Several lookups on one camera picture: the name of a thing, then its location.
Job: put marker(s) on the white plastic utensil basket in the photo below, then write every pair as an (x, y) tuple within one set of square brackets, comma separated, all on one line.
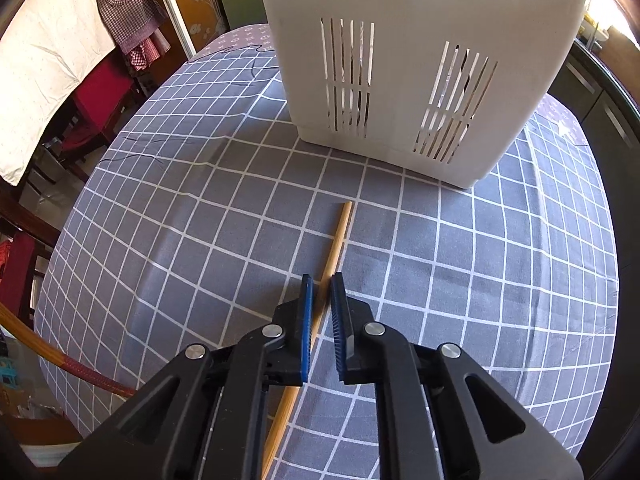
[(400, 85)]

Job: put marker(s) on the grey checked tablecloth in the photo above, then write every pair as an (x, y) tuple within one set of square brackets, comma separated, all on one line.
[(200, 210)]

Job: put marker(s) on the wood framed glass door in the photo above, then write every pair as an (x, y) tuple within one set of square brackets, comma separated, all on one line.
[(185, 5)]

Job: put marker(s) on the red cushioned wooden chair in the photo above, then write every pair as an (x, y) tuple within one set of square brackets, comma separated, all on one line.
[(100, 95), (27, 265)]

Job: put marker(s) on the white dotted cloth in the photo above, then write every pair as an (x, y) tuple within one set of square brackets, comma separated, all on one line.
[(45, 60)]

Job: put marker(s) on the red checked apron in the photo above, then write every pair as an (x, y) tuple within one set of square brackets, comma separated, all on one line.
[(125, 10)]

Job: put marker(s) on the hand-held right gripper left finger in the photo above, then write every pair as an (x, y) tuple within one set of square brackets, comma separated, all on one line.
[(306, 332)]

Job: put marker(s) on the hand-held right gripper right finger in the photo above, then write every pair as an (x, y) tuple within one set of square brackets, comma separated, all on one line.
[(337, 332)]

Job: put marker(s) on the light wooden chopstick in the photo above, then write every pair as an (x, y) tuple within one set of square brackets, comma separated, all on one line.
[(340, 240)]

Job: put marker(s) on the wooden pole with red grip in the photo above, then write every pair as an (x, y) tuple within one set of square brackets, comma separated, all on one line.
[(65, 360)]

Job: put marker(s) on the black kitchen countertop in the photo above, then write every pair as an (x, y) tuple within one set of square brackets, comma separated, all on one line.
[(620, 80)]

